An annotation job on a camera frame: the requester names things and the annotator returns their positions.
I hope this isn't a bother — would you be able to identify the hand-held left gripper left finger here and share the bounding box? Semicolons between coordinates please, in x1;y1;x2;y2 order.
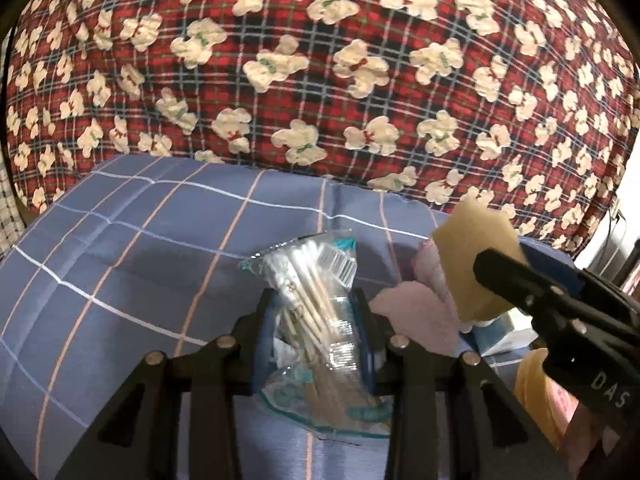
55;287;281;480

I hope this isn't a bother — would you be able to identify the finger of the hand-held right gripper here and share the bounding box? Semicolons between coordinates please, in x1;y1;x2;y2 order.
472;249;596;341
517;241;587;286

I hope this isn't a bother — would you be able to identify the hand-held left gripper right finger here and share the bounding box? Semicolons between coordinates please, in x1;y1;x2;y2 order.
350;285;571;480

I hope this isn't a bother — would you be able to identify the yellow sponge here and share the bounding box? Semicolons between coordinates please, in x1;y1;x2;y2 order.
431;195;531;323

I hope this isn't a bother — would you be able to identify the bag of cotton swabs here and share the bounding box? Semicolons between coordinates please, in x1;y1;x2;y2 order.
237;230;393;438

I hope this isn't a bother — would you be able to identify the person's right hand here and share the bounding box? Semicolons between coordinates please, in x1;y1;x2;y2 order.
554;400;603;480

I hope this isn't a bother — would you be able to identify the pale blue tissue box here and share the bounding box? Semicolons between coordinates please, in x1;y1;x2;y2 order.
472;307;540;357

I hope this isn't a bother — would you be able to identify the pale folded towel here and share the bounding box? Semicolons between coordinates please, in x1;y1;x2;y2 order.
372;239;468;356

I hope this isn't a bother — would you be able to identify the blue plaid bed sheet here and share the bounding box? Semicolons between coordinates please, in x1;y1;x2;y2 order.
0;155;576;480

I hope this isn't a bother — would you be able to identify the green checked cloth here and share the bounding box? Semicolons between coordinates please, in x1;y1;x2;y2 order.
0;165;26;256

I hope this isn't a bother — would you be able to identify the red plaid floral cushion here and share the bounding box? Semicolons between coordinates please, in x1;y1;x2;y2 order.
5;0;640;256

